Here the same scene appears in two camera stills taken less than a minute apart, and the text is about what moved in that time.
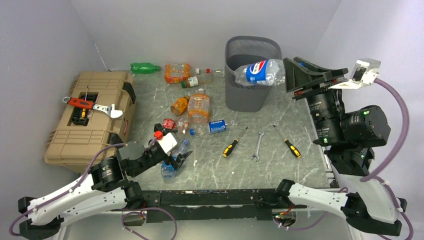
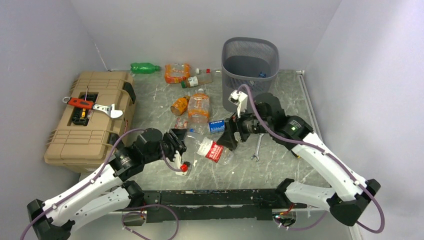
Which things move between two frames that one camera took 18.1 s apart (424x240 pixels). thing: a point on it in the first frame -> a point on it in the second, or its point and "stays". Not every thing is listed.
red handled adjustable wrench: x=84 y=104 stays
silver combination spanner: x=261 y=132 stays
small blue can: x=217 y=126 stays
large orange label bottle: x=198 y=108 stays
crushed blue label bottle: x=168 y=172 -> x=262 y=75
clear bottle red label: x=170 y=124 -> x=209 y=149
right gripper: x=296 y=76 -> x=228 y=138
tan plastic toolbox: x=78 y=134 stays
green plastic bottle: x=143 y=68 stays
